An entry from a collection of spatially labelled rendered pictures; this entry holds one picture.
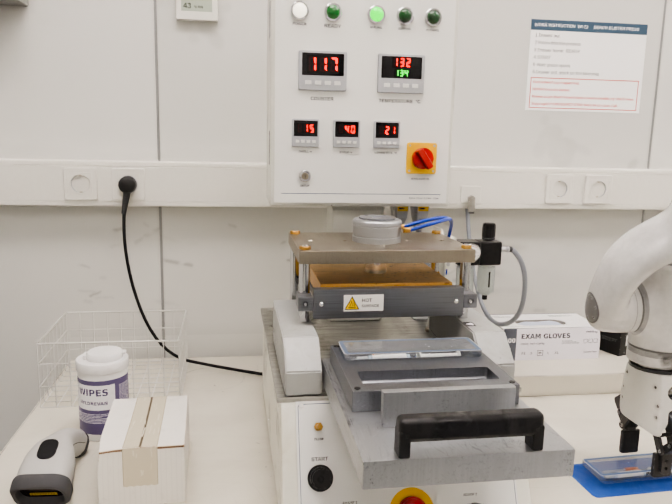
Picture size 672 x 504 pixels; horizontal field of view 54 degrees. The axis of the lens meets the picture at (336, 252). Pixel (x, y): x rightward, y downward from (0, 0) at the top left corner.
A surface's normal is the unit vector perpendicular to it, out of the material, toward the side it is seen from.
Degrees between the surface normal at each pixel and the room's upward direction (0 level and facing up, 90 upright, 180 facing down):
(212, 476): 0
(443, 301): 90
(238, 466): 0
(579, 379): 90
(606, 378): 90
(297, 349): 40
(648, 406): 91
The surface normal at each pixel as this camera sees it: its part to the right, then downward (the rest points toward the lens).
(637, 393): -0.99, 0.03
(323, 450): 0.15, -0.26
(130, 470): 0.19, 0.17
